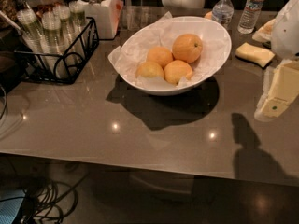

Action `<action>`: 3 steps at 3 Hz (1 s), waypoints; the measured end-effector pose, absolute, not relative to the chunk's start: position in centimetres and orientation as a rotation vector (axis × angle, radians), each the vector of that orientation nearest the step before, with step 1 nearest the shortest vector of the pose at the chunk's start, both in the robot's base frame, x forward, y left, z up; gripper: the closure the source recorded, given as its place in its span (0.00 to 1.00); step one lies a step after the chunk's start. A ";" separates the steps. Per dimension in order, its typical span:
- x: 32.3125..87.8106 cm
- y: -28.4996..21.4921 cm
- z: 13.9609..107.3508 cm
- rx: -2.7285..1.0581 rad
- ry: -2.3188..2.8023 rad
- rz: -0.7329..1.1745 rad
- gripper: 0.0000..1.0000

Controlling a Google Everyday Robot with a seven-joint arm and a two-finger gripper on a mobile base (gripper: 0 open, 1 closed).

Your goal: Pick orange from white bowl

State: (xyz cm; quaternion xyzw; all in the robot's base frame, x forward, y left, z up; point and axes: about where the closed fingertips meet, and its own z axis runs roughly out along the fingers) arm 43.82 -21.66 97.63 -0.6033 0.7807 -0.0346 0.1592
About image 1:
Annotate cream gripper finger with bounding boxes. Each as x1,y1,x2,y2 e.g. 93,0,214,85
252,19,276,43
254,60,299,121

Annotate black wire basket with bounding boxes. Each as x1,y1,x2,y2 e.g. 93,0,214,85
15,17,99,84

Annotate white paper liner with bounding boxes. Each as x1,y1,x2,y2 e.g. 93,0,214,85
107,11,232,91

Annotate left clear water bottle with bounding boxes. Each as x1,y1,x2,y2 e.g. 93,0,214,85
212,0,234,29

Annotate large orange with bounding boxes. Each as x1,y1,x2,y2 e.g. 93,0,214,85
172,34,203,63

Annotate blue box on floor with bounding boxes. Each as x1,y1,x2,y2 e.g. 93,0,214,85
0,189,25,224

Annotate black cables on floor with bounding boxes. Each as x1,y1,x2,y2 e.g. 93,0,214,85
18,171,92,224

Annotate orange front right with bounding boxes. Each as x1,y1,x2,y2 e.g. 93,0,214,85
164,60,193,85

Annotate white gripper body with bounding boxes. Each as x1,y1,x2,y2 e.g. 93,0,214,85
271,0,299,60

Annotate yellow sponge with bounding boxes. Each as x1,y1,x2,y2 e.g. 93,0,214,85
235,43,275,68

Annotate clear plastic cup stack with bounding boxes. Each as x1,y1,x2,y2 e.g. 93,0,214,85
68,1,86,31
42,12,66,55
53,6,76,46
17,8,43,53

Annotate clear water bottle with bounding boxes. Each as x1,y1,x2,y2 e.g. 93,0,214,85
237,0,264,35
212,0,234,29

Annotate orange middle back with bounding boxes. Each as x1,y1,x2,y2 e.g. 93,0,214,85
147,46,173,68

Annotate white oval bowl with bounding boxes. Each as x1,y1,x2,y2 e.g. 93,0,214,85
118,16,233,97

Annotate right clear water bottle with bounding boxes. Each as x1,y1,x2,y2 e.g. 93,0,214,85
237,0,264,35

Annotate small orange behind bowl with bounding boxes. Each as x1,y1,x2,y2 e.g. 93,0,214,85
204,11,212,20

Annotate orange front left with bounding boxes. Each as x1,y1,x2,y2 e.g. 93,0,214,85
135,61,164,78

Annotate white lidded canister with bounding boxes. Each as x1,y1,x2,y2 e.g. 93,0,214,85
78,0,123,40

